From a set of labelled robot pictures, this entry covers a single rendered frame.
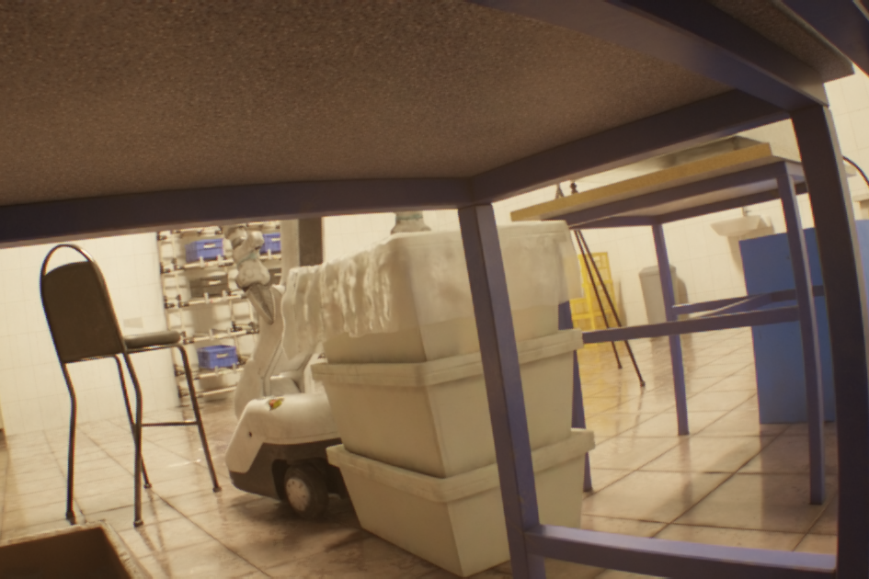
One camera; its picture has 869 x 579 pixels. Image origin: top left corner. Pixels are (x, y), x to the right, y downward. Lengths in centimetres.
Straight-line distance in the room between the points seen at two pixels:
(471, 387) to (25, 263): 545
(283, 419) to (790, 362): 152
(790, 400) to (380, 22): 188
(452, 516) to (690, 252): 484
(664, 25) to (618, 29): 3
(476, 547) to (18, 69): 117
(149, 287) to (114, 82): 603
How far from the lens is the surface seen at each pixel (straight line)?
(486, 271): 95
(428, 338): 122
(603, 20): 36
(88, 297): 223
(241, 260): 190
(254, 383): 219
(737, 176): 139
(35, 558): 61
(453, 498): 123
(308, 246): 204
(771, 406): 215
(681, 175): 134
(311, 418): 181
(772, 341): 210
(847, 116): 534
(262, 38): 40
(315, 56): 44
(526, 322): 134
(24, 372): 624
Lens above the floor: 55
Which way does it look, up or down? 1 degrees up
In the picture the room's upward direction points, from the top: 9 degrees counter-clockwise
